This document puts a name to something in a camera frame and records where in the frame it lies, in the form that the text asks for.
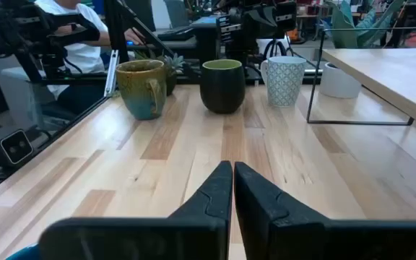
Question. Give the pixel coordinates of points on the snake plant in white pot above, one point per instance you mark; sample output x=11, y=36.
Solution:
x=338, y=85

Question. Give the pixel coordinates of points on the small black table camera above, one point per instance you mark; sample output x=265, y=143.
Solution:
x=14, y=148

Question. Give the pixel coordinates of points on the small succulent plant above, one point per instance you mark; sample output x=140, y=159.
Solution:
x=173, y=65

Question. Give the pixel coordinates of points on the silver aluminium extrusion bar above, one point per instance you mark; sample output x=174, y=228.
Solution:
x=111, y=76

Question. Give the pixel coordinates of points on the white lattice patterned mug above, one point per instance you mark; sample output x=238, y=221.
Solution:
x=284, y=83

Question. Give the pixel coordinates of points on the grey office chair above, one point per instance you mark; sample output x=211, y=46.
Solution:
x=177, y=12

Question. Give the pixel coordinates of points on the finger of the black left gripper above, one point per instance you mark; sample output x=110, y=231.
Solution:
x=253, y=25
x=268, y=23

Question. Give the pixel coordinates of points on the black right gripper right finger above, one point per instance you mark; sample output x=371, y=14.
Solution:
x=284, y=234

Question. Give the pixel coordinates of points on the dark green mug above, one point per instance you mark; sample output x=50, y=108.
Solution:
x=222, y=90

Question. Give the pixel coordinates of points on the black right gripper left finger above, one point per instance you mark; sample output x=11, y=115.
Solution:
x=200, y=234

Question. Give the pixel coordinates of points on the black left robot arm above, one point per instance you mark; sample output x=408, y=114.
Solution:
x=240, y=50

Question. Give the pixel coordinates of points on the black background robot arm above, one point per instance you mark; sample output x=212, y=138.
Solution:
x=31, y=29

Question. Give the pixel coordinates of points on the person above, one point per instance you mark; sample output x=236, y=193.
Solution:
x=81, y=54

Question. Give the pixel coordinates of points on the olive teal glazed mug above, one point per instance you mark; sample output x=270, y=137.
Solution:
x=139, y=90

